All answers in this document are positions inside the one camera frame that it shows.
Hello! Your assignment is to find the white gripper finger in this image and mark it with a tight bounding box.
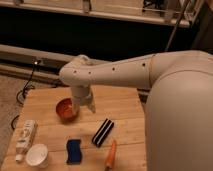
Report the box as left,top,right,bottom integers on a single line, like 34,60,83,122
88,101,96,113
73,104,80,118

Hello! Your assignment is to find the orange carrot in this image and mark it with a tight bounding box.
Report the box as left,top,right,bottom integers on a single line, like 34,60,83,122
105,140,117,171

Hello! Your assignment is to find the white plastic bottle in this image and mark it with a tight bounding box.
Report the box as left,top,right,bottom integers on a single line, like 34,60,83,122
15,120,37,163

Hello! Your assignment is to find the white paper cup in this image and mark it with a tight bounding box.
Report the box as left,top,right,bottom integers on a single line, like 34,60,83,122
26,144,49,168

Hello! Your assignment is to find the orange ceramic bowl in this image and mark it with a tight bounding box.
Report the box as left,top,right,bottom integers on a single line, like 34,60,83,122
56,98,77,122

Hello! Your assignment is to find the metal pole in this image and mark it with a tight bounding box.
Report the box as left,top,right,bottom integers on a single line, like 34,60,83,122
165,0,190,52

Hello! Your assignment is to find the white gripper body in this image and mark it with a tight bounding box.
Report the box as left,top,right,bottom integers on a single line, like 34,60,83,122
71,86,93,106

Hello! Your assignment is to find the black cable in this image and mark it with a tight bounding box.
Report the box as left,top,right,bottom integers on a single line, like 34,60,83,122
10,59,43,131

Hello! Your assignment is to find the black white striped eraser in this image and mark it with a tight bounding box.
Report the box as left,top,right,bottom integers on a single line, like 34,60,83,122
92,119,114,147

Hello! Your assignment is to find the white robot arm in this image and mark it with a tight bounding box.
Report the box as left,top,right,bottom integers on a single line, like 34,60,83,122
59,50,213,171

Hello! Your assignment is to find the blue sponge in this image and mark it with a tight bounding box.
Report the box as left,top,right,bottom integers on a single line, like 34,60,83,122
66,139,82,164

